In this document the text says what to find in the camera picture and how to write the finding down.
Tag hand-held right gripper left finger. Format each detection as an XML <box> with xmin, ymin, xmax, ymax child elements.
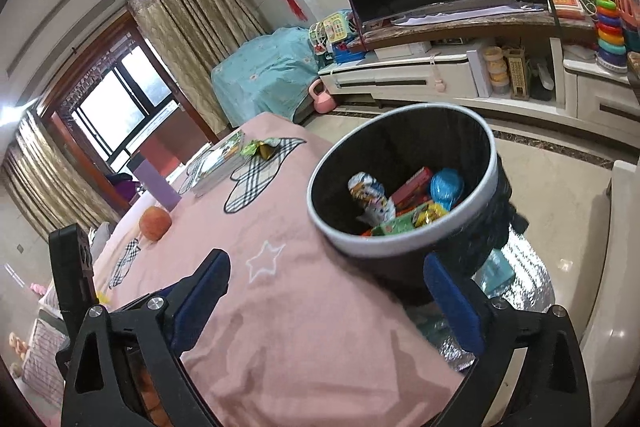
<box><xmin>61</xmin><ymin>248</ymin><xmax>232</xmax><ymax>427</ymax></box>

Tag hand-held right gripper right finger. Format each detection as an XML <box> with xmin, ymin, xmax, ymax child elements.
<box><xmin>424</xmin><ymin>253</ymin><xmax>593</xmax><ymax>427</ymax></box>

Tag green milk carton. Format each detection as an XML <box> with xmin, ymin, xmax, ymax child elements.
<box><xmin>370</xmin><ymin>212</ymin><xmax>426</xmax><ymax>238</ymax></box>

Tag white bin black liner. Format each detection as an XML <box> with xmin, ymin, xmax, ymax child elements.
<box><xmin>306</xmin><ymin>103</ymin><xmax>529</xmax><ymax>304</ymax></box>

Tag teal box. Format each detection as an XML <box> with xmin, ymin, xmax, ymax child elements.
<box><xmin>474</xmin><ymin>249</ymin><xmax>516</xmax><ymax>298</ymax></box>

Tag silver foil floor mat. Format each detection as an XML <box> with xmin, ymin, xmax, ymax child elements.
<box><xmin>414</xmin><ymin>237</ymin><xmax>557</xmax><ymax>374</ymax></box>

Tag orange fruit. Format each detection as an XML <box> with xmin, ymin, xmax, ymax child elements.
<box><xmin>138</xmin><ymin>207</ymin><xmax>173</xmax><ymax>242</ymax></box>

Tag beige patterned curtain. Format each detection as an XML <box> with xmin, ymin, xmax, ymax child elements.
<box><xmin>0</xmin><ymin>111</ymin><xmax>124</xmax><ymax>239</ymax></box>
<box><xmin>127</xmin><ymin>0</ymin><xmax>269</xmax><ymax>134</ymax></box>

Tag purple cloth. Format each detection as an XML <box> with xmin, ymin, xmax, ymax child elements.
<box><xmin>105</xmin><ymin>172</ymin><xmax>144</xmax><ymax>203</ymax></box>

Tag purple thermos bottle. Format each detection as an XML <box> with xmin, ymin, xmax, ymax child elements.
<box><xmin>135</xmin><ymin>159</ymin><xmax>182</xmax><ymax>212</ymax></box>

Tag picture book stack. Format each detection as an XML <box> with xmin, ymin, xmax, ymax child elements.
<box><xmin>187</xmin><ymin>129</ymin><xmax>249</xmax><ymax>198</ymax></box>

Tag white glossy furniture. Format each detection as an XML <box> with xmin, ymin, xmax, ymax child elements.
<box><xmin>579</xmin><ymin>159</ymin><xmax>640</xmax><ymax>409</ymax></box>

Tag green snack packet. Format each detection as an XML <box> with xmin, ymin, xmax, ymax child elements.
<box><xmin>240</xmin><ymin>137</ymin><xmax>284</xmax><ymax>160</ymax></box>

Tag pink kettlebell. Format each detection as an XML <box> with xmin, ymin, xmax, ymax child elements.
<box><xmin>308</xmin><ymin>80</ymin><xmax>335</xmax><ymax>114</ymax></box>

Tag white television cabinet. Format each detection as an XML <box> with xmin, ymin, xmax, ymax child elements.
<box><xmin>318</xmin><ymin>14</ymin><xmax>640</xmax><ymax>134</ymax></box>

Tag teal cloth covered furniture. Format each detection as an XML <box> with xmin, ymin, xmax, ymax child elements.
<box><xmin>210</xmin><ymin>27</ymin><xmax>326</xmax><ymax>130</ymax></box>

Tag stacked small jars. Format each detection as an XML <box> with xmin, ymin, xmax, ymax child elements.
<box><xmin>482</xmin><ymin>46</ymin><xmax>506</xmax><ymax>98</ymax></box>

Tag wooden lattice box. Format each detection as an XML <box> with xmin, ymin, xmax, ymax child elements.
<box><xmin>502</xmin><ymin>46</ymin><xmax>531</xmax><ymax>102</ymax></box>

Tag colourful toy cash register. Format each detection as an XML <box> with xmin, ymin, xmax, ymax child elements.
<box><xmin>308</xmin><ymin>9</ymin><xmax>371</xmax><ymax>68</ymax></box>

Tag red toy telephone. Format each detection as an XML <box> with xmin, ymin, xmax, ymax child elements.
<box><xmin>549</xmin><ymin>0</ymin><xmax>587</xmax><ymax>19</ymax></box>

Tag pink plastic toy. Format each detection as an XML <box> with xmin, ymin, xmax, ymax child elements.
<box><xmin>612</xmin><ymin>0</ymin><xmax>640</xmax><ymax>34</ymax></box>

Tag wooden frame balcony window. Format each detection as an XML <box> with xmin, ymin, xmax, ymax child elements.
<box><xmin>42</xmin><ymin>14</ymin><xmax>206</xmax><ymax>188</ymax></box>

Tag pink child lock strap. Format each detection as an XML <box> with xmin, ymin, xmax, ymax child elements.
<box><xmin>429</xmin><ymin>53</ymin><xmax>446</xmax><ymax>94</ymax></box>

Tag rainbow stacking ring toy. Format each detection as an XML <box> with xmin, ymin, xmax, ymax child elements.
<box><xmin>594</xmin><ymin>0</ymin><xmax>629</xmax><ymax>73</ymax></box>

